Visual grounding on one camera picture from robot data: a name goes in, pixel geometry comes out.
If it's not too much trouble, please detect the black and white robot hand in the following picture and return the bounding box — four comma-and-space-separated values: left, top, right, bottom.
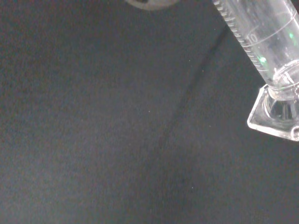
123, 0, 181, 11

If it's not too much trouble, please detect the black cloth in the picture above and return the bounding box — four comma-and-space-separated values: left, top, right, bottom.
0, 0, 299, 224

